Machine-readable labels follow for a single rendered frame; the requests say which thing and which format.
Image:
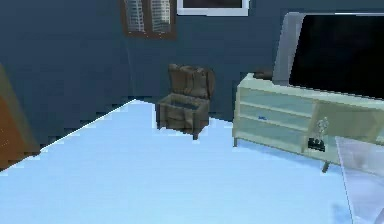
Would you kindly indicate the brown armchair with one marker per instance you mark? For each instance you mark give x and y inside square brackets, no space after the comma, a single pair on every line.
[186,100]

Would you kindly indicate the small dark brown object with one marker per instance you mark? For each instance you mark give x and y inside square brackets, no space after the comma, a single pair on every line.
[263,73]

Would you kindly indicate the pale green television stand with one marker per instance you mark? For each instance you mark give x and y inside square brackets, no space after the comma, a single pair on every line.
[280,116]

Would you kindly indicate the white framed picture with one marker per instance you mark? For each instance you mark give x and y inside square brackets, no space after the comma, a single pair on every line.
[213,10]

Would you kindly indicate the brown framed window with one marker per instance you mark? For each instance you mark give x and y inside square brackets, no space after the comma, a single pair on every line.
[148,16]

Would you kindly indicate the black television set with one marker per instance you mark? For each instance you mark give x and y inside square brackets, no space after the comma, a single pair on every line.
[336,53]

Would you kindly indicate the brown wooden door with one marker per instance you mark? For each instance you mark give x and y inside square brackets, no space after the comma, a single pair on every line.
[11,133]

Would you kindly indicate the pale glass table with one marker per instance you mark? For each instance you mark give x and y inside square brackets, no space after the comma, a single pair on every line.
[365,180]

